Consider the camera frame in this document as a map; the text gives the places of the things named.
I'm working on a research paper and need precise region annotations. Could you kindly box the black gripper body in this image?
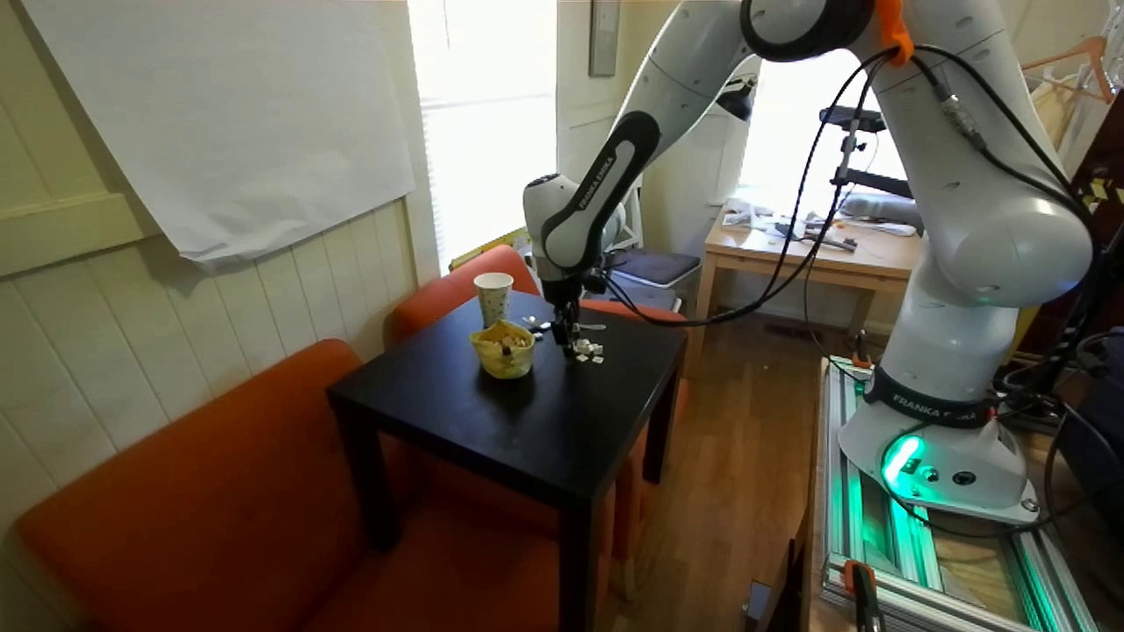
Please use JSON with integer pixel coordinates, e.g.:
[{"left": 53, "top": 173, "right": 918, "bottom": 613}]
[{"left": 541, "top": 273, "right": 589, "bottom": 319}]

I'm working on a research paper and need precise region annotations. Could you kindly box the white paper cup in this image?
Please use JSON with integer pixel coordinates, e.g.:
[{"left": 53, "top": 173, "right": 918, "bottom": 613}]
[{"left": 471, "top": 269, "right": 519, "bottom": 331}]

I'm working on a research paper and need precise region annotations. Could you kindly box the black square side table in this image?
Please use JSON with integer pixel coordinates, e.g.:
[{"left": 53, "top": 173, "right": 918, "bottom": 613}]
[{"left": 323, "top": 289, "right": 691, "bottom": 632}]

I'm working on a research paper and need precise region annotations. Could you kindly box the yellow wooden ledge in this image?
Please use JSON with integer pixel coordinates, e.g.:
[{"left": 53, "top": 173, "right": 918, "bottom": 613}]
[{"left": 447, "top": 225, "right": 535, "bottom": 273}]

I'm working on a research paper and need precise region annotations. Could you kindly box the white wooden chair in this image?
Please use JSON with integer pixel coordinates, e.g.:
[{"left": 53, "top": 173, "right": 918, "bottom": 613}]
[{"left": 612, "top": 187, "right": 649, "bottom": 256}]

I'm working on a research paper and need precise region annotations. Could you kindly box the small white container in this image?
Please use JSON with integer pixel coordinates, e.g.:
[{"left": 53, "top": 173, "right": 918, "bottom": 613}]
[{"left": 717, "top": 197, "right": 759, "bottom": 230}]

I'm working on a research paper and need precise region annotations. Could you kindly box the light wooden side table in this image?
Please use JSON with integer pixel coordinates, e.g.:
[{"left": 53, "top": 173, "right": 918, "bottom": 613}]
[{"left": 694, "top": 215, "right": 932, "bottom": 344}]

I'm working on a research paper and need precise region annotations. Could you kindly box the grey pouch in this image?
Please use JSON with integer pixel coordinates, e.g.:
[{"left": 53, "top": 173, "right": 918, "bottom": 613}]
[{"left": 835, "top": 190, "right": 926, "bottom": 230}]

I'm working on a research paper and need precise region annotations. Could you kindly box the wooden clothes hanger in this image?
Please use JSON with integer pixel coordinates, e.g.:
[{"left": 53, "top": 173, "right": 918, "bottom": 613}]
[{"left": 1021, "top": 31, "right": 1115, "bottom": 132}]

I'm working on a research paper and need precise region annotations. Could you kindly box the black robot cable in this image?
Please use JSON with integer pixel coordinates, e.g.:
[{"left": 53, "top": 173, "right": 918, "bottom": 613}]
[
  {"left": 601, "top": 44, "right": 906, "bottom": 331},
  {"left": 910, "top": 42, "right": 1104, "bottom": 237}
]

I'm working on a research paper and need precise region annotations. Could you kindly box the grey wall picture frame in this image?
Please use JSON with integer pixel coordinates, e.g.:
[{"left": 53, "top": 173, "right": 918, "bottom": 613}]
[{"left": 586, "top": 0, "right": 621, "bottom": 81}]

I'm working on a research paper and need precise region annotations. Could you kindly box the black camera on tripod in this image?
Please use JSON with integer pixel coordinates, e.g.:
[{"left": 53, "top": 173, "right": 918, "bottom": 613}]
[{"left": 814, "top": 101, "right": 924, "bottom": 202}]

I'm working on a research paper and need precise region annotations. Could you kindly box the orange-handled tool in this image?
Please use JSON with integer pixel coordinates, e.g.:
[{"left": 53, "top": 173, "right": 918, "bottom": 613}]
[{"left": 841, "top": 557, "right": 889, "bottom": 632}]

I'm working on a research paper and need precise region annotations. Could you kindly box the orange cable strap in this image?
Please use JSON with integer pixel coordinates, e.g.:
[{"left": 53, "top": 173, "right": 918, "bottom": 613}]
[{"left": 870, "top": 0, "right": 918, "bottom": 70}]

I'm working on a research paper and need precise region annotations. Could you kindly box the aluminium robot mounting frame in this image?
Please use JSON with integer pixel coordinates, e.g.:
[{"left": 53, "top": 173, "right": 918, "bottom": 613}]
[{"left": 813, "top": 355, "right": 1104, "bottom": 632}]

